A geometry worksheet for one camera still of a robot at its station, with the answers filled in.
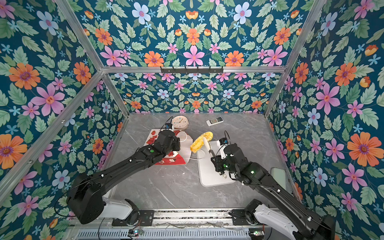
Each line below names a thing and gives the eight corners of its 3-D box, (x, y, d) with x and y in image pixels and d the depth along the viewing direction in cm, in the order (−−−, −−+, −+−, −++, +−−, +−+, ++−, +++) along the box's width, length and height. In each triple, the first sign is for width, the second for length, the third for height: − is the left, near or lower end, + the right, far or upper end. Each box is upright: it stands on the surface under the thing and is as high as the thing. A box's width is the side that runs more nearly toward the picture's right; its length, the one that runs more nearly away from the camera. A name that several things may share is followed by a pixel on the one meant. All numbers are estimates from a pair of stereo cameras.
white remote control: (208, 126, 114) (208, 124, 113) (205, 122, 117) (205, 120, 116) (223, 122, 117) (224, 120, 116) (221, 118, 120) (221, 116, 119)
